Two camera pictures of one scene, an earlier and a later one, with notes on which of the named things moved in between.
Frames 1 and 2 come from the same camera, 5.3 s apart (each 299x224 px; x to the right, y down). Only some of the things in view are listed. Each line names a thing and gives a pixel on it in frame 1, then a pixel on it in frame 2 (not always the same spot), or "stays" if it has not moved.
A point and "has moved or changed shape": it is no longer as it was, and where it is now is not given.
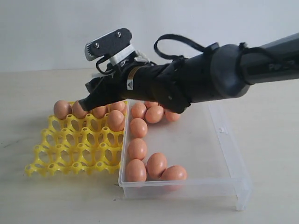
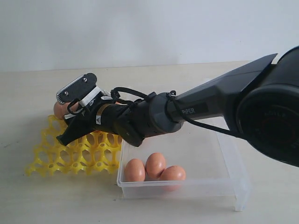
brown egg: (156, 164) stays
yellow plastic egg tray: (74, 145) stays
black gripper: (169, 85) -> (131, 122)
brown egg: (138, 110) has moved or changed shape
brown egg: (136, 171) stays
